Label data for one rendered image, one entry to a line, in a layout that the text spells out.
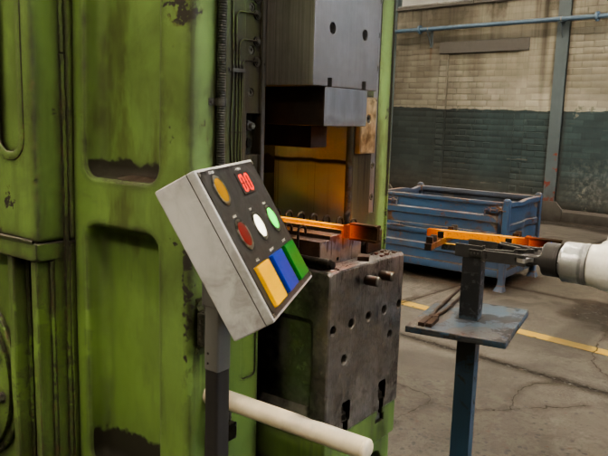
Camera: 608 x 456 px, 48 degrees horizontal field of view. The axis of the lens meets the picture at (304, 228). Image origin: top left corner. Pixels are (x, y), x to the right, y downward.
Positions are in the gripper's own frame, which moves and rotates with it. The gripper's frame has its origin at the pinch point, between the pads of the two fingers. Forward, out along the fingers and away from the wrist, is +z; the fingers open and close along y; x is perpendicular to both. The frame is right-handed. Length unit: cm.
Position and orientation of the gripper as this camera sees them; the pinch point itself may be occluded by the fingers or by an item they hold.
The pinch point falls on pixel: (473, 248)
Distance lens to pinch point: 165.8
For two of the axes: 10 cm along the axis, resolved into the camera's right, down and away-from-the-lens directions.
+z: -8.0, -1.2, 5.8
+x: 0.3, -9.9, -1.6
